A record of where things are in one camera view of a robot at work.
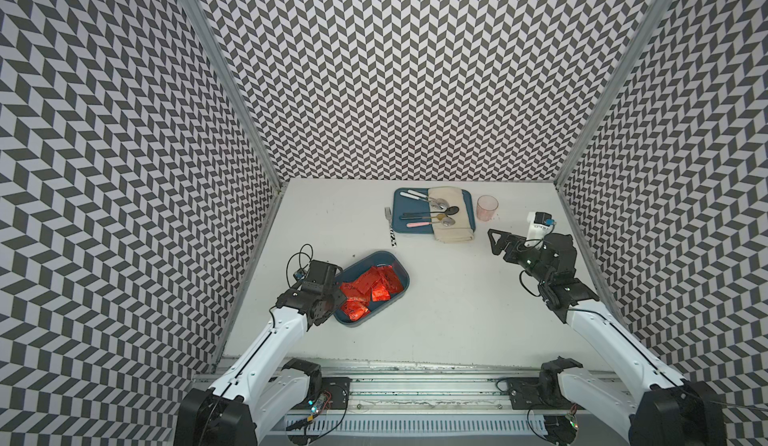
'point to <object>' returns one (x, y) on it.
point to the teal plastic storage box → (357, 269)
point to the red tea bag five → (350, 291)
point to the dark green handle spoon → (452, 210)
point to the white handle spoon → (436, 205)
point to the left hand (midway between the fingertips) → (336, 301)
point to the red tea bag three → (356, 308)
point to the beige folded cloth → (461, 230)
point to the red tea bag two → (388, 274)
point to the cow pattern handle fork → (388, 213)
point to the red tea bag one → (367, 280)
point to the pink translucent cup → (486, 207)
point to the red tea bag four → (380, 293)
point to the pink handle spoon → (447, 222)
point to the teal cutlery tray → (411, 211)
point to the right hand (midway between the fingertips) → (498, 238)
